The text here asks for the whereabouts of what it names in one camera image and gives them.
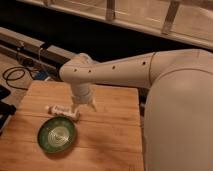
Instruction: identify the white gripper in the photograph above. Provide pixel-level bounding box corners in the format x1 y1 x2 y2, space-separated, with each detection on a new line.
71 83 97 114

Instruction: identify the small white bottle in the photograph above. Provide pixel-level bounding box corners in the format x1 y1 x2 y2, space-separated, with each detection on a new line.
45 105 80 121

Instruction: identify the green ceramic bowl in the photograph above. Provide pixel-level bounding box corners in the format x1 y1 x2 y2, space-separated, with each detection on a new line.
37 116 77 154

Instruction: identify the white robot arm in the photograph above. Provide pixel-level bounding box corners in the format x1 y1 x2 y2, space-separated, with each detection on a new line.
59 49 213 171

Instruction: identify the black object at left edge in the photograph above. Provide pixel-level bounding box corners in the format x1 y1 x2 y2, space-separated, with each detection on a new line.
0 84 16 136

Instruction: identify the black coiled cable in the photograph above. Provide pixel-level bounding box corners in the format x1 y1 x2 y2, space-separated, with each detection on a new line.
2 65 36 91

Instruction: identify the grey baseboard rail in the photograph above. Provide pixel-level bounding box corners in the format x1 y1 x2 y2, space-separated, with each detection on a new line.
0 27 75 67

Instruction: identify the wooden frame rail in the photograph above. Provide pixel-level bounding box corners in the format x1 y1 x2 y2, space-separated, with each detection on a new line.
18 0 213 50

